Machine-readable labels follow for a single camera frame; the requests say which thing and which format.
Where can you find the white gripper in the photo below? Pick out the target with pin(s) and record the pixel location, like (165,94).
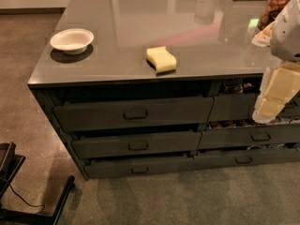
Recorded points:
(287,37)

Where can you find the drawer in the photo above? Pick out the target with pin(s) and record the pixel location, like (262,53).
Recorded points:
(241,106)
(138,144)
(247,157)
(137,166)
(247,136)
(133,113)

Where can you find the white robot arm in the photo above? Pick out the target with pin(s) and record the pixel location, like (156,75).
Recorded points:
(285,33)

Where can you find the grey drawer cabinet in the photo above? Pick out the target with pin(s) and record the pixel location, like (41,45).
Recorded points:
(210,39)

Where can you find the glass jar of nuts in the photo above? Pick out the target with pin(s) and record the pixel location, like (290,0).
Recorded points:
(270,12)

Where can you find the yellow sponge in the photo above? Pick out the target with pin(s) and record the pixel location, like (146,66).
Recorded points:
(161,59)

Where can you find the white paper bowl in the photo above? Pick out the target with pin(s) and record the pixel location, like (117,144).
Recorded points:
(72,41)

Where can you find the black stand base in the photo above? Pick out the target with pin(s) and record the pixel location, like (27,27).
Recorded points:
(11,164)

